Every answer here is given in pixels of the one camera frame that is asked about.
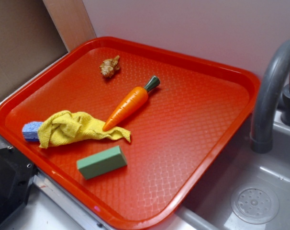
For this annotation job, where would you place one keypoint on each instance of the orange toy carrot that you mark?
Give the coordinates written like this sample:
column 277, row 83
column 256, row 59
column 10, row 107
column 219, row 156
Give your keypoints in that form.
column 134, row 100

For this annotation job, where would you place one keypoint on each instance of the grey curved faucet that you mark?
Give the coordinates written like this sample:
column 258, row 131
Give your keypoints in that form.
column 276, row 77

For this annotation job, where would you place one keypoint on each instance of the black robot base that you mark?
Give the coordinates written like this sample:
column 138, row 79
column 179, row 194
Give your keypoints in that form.
column 16, row 179

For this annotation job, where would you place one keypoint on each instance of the brown cardboard panel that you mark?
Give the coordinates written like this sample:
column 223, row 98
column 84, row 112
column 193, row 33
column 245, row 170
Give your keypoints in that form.
column 29, row 42

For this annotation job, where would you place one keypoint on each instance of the yellow crumpled cloth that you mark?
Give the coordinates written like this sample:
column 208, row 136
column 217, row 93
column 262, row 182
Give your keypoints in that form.
column 65, row 127

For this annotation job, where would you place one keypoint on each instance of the blue sponge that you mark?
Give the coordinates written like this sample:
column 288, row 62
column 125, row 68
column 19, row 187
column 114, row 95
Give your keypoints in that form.
column 30, row 131

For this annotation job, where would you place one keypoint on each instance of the green rectangular block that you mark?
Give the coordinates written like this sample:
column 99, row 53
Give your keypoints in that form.
column 102, row 162

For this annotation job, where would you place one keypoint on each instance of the grey toy sink basin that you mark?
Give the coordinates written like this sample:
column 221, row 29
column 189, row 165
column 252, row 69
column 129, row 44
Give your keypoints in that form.
column 244, row 190

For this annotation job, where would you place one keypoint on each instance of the red plastic serving tray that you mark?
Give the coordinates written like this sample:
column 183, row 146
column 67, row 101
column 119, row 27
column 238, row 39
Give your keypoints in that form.
column 175, row 135

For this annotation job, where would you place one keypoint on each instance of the brown toy seashell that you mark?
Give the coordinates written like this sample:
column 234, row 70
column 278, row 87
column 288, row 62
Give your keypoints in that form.
column 110, row 66

